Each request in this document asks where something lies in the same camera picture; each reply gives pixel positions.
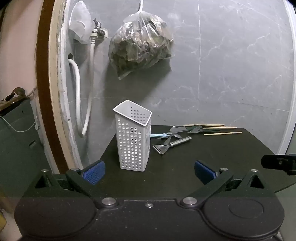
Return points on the white perforated utensil holder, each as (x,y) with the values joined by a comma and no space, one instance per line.
(131,148)

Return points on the brown wooden door frame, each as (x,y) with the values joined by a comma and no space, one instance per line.
(46,92)

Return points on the clear bag of dried greens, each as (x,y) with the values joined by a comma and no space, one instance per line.
(138,44)

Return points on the table knife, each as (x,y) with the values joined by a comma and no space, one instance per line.
(177,128)

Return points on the metal peeler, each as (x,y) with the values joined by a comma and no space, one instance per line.
(179,141)

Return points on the metal wall tap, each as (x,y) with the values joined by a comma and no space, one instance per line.
(98,26)

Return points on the green cabinet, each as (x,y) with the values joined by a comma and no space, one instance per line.
(18,150)

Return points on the yellow bag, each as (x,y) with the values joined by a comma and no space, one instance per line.
(1,221)

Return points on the metal fork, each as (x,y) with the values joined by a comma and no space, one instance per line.
(174,136)

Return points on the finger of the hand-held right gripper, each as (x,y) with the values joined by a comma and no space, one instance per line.
(277,161)

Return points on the white plastic bag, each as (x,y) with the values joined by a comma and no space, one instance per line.
(79,20)

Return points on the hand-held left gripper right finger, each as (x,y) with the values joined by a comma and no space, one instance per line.
(203,171)

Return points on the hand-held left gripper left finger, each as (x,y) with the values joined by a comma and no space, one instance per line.
(94,172)

